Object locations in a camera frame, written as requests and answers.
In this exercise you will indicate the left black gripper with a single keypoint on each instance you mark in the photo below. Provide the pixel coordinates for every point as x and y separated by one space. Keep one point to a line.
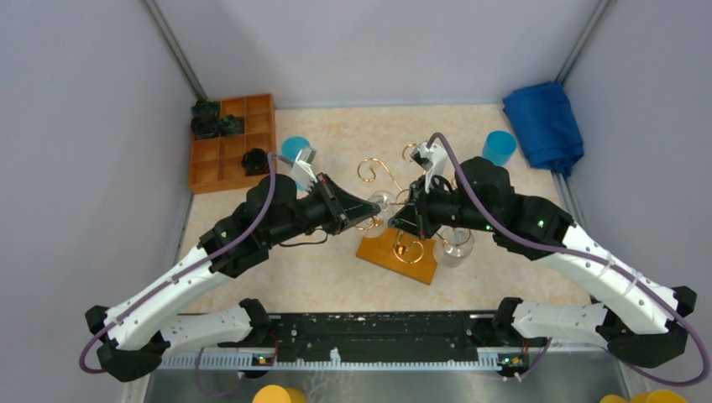
334 201

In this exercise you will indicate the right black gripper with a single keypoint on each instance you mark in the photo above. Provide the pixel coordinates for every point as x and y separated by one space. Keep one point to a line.
417 209

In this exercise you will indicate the clear wine glass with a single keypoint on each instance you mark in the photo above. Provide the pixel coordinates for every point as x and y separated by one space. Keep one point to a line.
377 224
453 246

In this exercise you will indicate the blue wine glass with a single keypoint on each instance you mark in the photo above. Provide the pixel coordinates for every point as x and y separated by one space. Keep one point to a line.
292 146
499 147

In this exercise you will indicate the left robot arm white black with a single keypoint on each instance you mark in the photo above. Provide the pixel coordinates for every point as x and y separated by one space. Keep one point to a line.
134 337

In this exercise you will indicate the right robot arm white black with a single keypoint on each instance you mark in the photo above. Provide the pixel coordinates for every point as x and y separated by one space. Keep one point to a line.
634 318

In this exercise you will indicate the orange wooden rack base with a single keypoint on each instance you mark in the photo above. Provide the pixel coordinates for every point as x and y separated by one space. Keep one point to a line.
407 256

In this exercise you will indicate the dark object in tray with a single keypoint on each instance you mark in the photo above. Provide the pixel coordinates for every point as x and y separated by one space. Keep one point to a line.
255 162
207 122

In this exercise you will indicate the orange compartment tray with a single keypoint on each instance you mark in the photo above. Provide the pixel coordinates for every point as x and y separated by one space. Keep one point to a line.
215 164

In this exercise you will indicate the blue folded cloth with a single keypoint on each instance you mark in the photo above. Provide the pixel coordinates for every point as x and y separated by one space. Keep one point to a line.
543 121

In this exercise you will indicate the yellow object bottom centre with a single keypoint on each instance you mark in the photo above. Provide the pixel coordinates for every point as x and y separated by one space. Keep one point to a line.
279 394

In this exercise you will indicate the yellow object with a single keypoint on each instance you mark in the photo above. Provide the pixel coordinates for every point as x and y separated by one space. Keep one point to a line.
656 396
279 394

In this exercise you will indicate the yellow object bottom right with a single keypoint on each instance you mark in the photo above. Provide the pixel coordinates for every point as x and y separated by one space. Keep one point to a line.
656 396

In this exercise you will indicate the gold wire glass rack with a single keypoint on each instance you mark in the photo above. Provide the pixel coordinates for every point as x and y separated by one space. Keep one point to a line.
366 172

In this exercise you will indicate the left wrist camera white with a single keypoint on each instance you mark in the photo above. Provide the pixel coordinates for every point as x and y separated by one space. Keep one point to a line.
302 172

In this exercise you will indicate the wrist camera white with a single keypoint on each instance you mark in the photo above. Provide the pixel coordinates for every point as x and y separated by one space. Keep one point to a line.
302 172
432 158

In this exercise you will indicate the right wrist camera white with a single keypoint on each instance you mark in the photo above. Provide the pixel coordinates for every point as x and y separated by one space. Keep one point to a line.
432 158

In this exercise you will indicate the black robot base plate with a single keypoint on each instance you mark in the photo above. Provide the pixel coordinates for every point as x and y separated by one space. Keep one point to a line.
408 337

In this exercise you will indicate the aluminium frame rail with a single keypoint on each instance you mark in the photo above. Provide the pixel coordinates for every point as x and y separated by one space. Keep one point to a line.
563 372

